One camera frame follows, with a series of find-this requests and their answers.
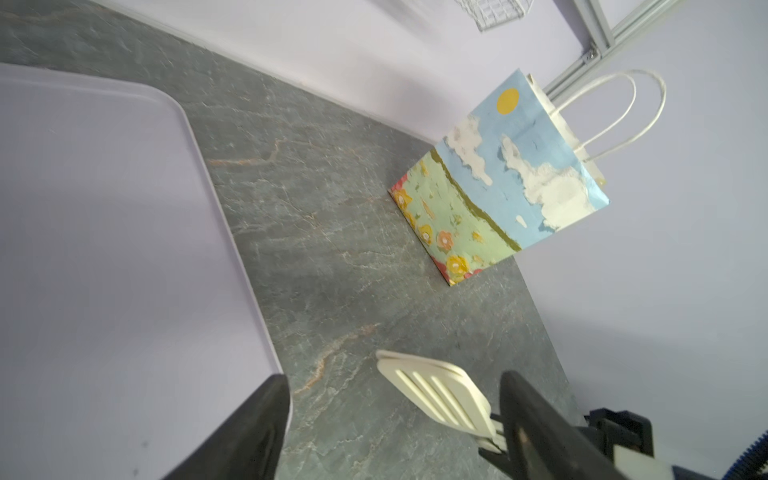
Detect cream and steel tongs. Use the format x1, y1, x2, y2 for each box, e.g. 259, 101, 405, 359
376, 350, 507, 454

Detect printed paper gift bag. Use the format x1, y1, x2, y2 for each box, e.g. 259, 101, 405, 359
389, 69, 655, 285

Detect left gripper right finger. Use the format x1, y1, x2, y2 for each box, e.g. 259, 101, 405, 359
499, 371, 623, 480

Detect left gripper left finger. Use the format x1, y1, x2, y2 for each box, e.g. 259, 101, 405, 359
166, 374, 291, 480

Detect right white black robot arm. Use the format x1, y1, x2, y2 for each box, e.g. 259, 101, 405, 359
577, 409, 767, 479

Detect long white wire basket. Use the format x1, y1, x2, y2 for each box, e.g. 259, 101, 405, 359
456, 0, 534, 32

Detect lavender plastic tray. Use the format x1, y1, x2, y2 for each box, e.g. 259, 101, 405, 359
1, 64, 285, 479

